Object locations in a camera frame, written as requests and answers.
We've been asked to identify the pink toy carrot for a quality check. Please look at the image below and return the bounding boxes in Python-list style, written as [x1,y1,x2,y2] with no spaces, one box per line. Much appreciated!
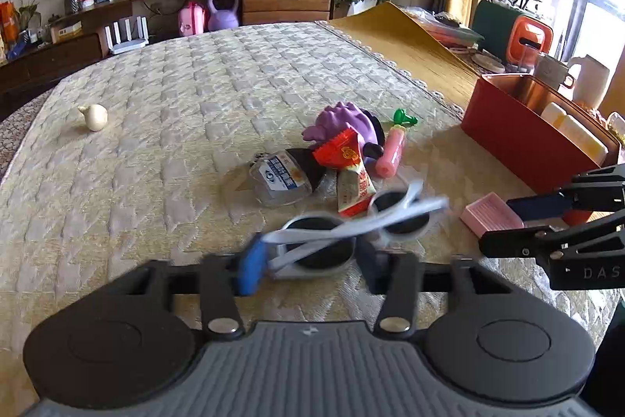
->
[375,124,408,177]

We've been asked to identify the stack of books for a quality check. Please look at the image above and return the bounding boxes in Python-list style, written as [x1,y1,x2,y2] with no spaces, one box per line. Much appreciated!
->
[410,9,484,49]

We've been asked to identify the white frame sunglasses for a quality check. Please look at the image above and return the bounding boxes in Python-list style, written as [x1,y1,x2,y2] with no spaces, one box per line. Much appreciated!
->
[266,180,450,279]

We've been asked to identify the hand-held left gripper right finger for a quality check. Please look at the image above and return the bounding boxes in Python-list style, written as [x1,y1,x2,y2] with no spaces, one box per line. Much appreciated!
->
[358,247,519,335]

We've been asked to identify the clear round container blue label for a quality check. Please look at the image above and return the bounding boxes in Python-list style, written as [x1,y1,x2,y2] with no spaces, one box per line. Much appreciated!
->
[249,150,313,208]

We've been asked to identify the red metal box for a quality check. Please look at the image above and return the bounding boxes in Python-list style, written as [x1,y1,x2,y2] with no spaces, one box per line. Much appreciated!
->
[460,73,623,226]

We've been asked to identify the purple kettlebell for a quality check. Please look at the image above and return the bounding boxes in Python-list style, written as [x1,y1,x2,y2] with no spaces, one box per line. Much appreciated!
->
[206,0,241,32]

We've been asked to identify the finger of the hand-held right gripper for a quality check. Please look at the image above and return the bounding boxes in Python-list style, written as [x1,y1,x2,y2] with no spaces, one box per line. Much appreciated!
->
[479,208,625,262]
[507,163,625,225]

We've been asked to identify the white red snack packet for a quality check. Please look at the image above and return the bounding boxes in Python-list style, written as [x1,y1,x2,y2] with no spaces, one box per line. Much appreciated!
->
[336,165,377,218]

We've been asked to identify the green orange desktop holder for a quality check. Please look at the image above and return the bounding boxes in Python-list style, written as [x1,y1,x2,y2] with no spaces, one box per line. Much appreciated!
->
[471,0,555,63]

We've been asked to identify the wooden cabinet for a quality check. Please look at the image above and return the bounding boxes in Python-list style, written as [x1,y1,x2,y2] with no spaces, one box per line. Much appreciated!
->
[0,0,338,105]

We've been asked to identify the white router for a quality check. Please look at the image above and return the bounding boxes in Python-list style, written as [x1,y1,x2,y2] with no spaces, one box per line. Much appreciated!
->
[104,16,150,55]

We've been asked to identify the purple knobbly toy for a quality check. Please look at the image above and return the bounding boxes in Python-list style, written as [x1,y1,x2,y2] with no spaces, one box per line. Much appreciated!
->
[302,101,386,164]

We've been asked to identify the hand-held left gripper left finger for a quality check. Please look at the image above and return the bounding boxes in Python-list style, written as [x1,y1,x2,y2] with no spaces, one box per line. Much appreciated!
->
[100,234,270,342]

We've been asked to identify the small pink box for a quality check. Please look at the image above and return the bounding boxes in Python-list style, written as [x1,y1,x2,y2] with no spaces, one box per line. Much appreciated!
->
[460,195,525,234]

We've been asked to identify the beige round coaster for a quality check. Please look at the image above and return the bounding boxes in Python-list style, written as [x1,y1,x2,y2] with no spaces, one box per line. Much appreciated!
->
[471,50,506,73]

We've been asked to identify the white yellow bottle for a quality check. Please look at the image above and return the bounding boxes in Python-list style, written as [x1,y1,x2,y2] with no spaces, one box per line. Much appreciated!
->
[539,102,609,166]

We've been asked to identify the gold table mat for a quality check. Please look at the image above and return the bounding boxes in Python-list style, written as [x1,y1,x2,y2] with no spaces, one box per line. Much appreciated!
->
[327,2,482,107]

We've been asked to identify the white jug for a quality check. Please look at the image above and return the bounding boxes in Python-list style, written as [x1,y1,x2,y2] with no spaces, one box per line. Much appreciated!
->
[566,55,611,110]

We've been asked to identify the pale green mug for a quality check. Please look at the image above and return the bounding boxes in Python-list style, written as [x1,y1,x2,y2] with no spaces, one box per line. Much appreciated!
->
[534,53,576,90]

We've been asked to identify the cream quilted table cover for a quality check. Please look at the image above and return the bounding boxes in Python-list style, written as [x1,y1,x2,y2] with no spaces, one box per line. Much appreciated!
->
[0,21,625,417]

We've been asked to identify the white garlic bulb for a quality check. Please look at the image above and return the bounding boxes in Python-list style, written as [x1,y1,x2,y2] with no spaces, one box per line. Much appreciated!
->
[78,103,108,133]

